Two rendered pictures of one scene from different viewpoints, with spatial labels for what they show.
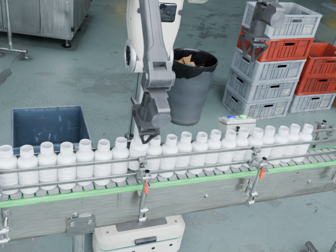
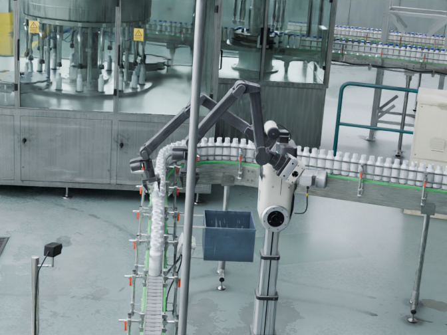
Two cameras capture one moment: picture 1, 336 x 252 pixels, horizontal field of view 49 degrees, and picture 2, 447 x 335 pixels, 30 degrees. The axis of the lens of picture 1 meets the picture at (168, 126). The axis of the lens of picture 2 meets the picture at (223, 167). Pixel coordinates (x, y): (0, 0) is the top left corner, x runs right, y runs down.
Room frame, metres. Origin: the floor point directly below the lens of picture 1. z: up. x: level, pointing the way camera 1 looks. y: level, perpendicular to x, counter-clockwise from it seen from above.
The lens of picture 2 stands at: (2.93, -4.12, 2.81)
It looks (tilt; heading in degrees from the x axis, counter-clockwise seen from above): 17 degrees down; 110
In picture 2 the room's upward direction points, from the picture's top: 4 degrees clockwise
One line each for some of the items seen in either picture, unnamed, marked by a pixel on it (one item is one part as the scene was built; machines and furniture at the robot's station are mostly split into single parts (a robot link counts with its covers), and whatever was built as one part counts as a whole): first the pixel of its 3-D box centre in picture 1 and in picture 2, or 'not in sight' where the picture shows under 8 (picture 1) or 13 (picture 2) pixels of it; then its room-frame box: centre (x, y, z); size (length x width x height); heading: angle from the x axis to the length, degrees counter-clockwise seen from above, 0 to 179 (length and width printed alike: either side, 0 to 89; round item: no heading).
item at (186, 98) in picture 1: (187, 88); not in sight; (3.20, -0.12, 0.32); 0.45 x 0.45 x 0.64
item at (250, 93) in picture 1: (261, 82); not in sight; (3.60, -0.89, 0.33); 0.61 x 0.41 x 0.22; 120
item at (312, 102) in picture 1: (302, 94); not in sight; (3.99, -1.48, 0.11); 0.61 x 0.41 x 0.22; 117
